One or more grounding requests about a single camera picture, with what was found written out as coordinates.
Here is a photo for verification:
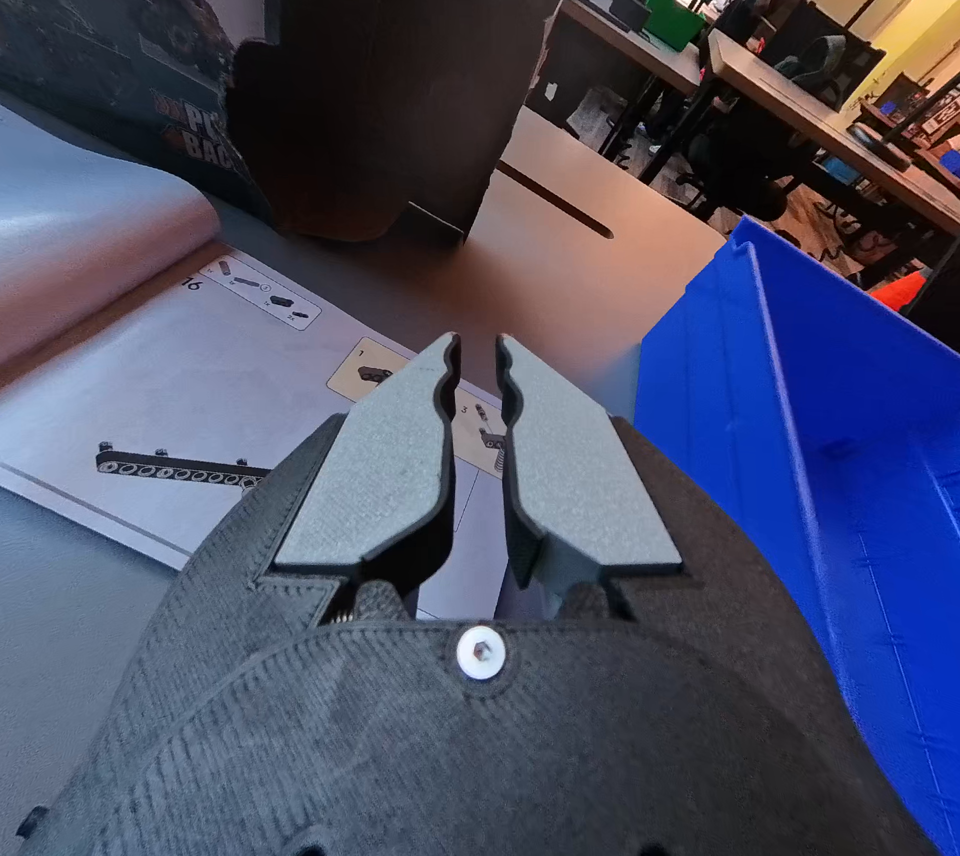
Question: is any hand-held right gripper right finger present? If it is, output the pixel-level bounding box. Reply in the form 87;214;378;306
495;334;684;617

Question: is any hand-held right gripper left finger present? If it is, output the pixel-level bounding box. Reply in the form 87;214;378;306
272;332;461;602

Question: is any lego instruction booklet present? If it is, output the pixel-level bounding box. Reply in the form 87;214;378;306
0;102;519;621

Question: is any dark printed lego set box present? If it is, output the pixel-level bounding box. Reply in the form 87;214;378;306
0;0;565;244

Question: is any blue plastic bin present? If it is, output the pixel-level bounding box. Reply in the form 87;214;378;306
633;214;960;856

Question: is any orange plastic bin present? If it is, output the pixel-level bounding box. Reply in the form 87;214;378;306
872;269;930;311

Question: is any wooden office desk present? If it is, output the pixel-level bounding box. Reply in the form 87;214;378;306
525;0;702;96
708;29;960;236

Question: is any green plastic bin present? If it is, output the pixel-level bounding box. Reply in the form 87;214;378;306
643;0;710;53

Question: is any black office chair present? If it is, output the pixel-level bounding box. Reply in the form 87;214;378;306
776;34;886;111

